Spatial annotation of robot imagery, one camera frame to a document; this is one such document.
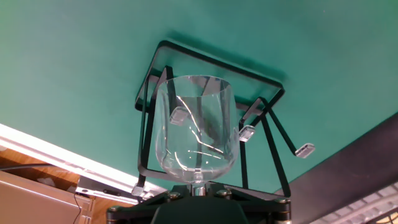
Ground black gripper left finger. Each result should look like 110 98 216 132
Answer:
106 185 191 224

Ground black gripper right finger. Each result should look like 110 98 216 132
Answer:
206 183 292 224

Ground clear wine glass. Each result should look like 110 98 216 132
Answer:
154 74 241 197

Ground black metal cup rack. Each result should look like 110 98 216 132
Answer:
130 39 317 198

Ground black rubber mat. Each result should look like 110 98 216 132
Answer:
275 111 398 224

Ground beige box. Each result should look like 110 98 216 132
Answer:
0 170 94 224

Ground green table mat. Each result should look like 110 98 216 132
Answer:
0 0 398 195

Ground aluminium profile table rail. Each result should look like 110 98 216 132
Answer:
0 123 169 205

